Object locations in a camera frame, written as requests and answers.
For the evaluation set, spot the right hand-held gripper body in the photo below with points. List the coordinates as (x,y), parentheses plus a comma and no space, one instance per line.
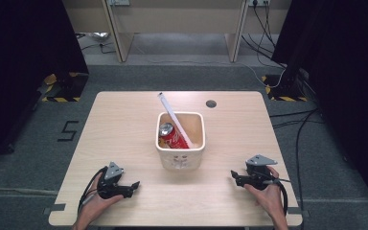
(258,175)

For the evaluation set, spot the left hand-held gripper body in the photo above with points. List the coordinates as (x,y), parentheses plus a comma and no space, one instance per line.
(108,187)

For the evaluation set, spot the cream square bin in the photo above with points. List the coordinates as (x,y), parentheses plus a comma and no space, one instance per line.
(180,158)

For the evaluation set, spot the red soda can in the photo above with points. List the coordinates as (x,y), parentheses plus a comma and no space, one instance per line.
(172,137)

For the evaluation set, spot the white paper-wrapped straw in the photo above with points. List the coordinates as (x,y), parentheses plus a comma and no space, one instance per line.
(172,115)

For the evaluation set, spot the person's left hand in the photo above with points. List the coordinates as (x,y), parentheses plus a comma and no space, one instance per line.
(94,204)

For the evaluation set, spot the person's right hand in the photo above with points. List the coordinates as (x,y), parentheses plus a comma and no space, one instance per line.
(268,198)

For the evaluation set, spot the black tape strip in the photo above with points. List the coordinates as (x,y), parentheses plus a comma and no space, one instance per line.
(55,208)
(300,212)

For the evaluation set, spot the stand base with striped tape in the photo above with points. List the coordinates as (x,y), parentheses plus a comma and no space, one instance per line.
(68,87)
(284,91)

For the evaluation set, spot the black curtain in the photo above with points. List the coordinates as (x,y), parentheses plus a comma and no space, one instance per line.
(345,80)
(19,64)

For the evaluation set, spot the white wall socket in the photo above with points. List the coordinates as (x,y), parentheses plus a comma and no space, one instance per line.
(259,2)

